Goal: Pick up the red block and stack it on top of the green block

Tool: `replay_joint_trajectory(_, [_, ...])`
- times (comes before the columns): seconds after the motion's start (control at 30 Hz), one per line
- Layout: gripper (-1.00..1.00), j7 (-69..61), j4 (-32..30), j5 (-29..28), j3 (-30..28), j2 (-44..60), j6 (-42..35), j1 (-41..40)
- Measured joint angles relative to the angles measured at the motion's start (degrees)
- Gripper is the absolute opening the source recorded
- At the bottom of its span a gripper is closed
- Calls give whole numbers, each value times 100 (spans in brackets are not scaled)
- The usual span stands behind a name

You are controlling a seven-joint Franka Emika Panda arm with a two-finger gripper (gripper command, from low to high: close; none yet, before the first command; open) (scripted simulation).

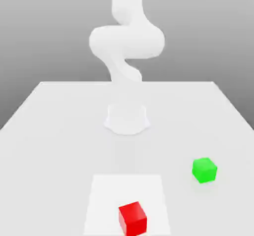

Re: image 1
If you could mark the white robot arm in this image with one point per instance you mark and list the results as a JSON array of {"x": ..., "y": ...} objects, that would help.
[{"x": 127, "y": 41}]

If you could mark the small green cube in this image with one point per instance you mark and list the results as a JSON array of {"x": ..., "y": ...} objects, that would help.
[{"x": 204, "y": 170}]

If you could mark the small red cube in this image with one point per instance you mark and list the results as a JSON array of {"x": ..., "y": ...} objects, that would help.
[{"x": 133, "y": 218}]

